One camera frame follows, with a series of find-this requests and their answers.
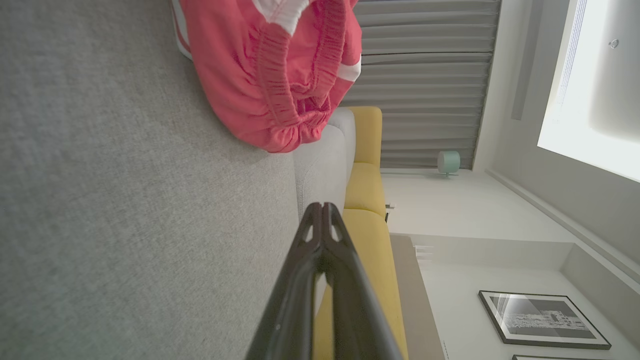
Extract grey pleated curtain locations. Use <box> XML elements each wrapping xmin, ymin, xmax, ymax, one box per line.
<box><xmin>340</xmin><ymin>0</ymin><xmax>502</xmax><ymax>170</ymax></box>

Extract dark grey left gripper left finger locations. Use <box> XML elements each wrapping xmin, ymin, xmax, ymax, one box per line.
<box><xmin>245</xmin><ymin>202</ymin><xmax>326</xmax><ymax>360</ymax></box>

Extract short grey sofa seat cushion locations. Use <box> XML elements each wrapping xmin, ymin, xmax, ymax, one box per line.
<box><xmin>327</xmin><ymin>107</ymin><xmax>357</xmax><ymax>168</ymax></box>

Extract mint green floor lamp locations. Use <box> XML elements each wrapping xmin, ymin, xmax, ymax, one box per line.
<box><xmin>381</xmin><ymin>151</ymin><xmax>461</xmax><ymax>179</ymax></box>

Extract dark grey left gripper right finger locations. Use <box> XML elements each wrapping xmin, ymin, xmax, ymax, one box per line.
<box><xmin>322</xmin><ymin>202</ymin><xmax>404</xmax><ymax>360</ymax></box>

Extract grey fabric sofa ottoman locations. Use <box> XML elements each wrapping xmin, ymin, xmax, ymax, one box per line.
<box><xmin>0</xmin><ymin>0</ymin><xmax>301</xmax><ymax>360</ymax></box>

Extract beige wooden ledge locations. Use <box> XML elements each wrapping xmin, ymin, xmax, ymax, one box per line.
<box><xmin>390</xmin><ymin>234</ymin><xmax>447</xmax><ymax>360</ymax></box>

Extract large black framed picture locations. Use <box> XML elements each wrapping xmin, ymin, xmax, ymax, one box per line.
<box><xmin>478</xmin><ymin>290</ymin><xmax>612</xmax><ymax>350</ymax></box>

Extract red shorts with white trim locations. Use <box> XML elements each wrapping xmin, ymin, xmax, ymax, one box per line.
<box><xmin>171</xmin><ymin>0</ymin><xmax>363</xmax><ymax>154</ymax></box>

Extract long grey sofa seat cushion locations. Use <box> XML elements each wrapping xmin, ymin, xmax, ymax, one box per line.
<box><xmin>292</xmin><ymin>122</ymin><xmax>349</xmax><ymax>221</ymax></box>

